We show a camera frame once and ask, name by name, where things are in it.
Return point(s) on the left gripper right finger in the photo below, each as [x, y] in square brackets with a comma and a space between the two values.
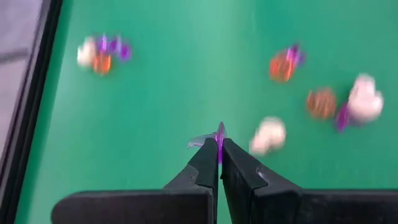
[264, 205]

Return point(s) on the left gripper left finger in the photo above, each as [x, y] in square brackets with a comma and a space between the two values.
[186, 205]

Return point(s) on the green table mat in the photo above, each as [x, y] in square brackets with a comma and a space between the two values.
[155, 109]

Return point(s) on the black table frame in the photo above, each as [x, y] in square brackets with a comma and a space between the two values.
[37, 77]

